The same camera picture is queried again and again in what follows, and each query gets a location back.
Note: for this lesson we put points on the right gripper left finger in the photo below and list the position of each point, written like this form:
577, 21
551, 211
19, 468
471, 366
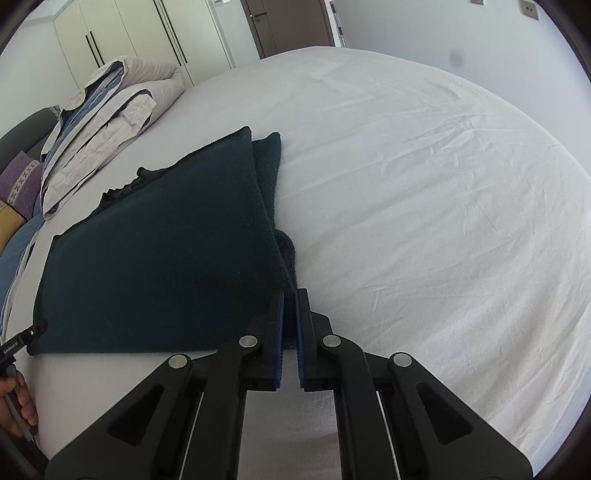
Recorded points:
223, 380

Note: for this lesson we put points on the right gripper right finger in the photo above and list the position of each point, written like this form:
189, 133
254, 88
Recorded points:
329, 362

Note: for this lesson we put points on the dark green knit sweater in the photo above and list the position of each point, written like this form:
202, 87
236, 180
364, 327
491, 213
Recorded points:
180, 259

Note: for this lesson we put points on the person's left hand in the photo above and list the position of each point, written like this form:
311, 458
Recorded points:
26, 406

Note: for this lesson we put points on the blue pillow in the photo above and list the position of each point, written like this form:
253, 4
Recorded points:
13, 253

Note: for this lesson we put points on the yellow patterned cushion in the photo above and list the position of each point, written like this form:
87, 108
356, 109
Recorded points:
10, 223

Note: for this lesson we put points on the purple patterned cushion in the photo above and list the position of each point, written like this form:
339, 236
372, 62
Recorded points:
20, 184

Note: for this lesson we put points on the white bed sheet mattress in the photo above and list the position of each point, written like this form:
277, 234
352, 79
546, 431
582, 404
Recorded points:
429, 216

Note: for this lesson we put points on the dark grey headboard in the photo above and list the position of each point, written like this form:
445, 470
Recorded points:
30, 134

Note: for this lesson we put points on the folded grey blue duvet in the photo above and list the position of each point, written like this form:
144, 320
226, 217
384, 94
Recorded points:
119, 101

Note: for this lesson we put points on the cream wardrobe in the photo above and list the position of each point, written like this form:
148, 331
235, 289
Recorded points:
182, 32

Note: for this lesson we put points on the brown wooden door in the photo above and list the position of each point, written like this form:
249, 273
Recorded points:
279, 26

